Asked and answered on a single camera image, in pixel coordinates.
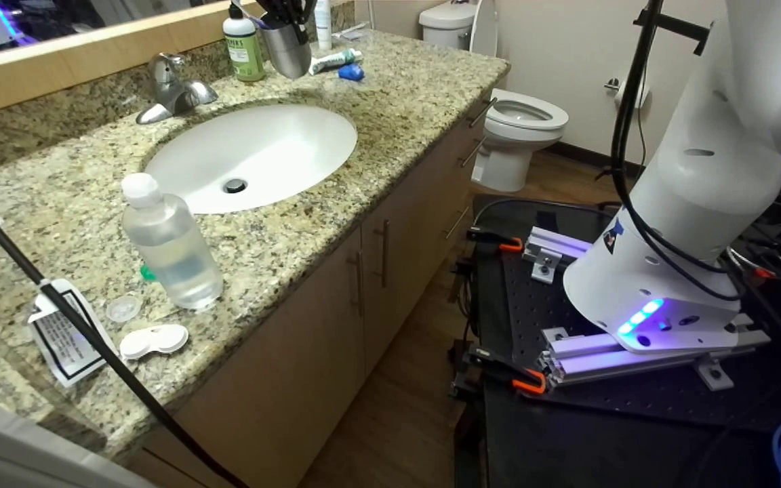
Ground silver metal cup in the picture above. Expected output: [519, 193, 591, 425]
[259, 19, 313, 80]

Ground aluminium robot base rails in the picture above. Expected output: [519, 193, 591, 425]
[522, 224, 774, 394]

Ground white upright electric toothbrush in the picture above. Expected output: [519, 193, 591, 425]
[311, 0, 336, 55]

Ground green soap pump bottle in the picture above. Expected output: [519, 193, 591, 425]
[218, 0, 269, 87]

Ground white teal toothpaste tube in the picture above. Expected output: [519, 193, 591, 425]
[307, 47, 362, 78]

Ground small blue round container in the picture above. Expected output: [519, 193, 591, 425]
[336, 63, 369, 87]

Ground chrome sink faucet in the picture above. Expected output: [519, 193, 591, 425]
[133, 51, 218, 128]

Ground white oval sink basin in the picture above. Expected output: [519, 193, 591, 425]
[140, 99, 361, 216]

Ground white toilet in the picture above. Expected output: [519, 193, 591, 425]
[416, 0, 571, 194]

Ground clear plastic water bottle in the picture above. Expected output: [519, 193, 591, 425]
[120, 171, 228, 314]

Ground orange black clamp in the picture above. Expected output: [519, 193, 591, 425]
[463, 224, 528, 258]
[446, 345, 553, 402]

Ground small clear plastic lid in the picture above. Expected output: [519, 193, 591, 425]
[103, 291, 147, 331]

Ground toilet paper roll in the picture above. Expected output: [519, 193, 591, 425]
[612, 78, 654, 114]

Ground wooden vanity cabinet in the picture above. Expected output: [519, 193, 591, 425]
[121, 90, 492, 488]

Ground white contact lens case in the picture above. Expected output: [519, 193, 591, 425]
[115, 322, 193, 365]

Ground black robot cart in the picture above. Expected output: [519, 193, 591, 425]
[450, 194, 781, 488]

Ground wood framed wall mirror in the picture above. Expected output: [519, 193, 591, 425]
[0, 0, 358, 125]

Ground metal cabinet handle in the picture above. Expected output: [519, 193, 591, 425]
[370, 216, 393, 291]
[343, 250, 369, 320]

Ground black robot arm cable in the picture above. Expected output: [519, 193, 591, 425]
[608, 0, 749, 305]

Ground black power cable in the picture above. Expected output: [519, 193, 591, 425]
[0, 178, 250, 488]

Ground black camera stand bracket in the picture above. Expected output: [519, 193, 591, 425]
[631, 5, 712, 56]

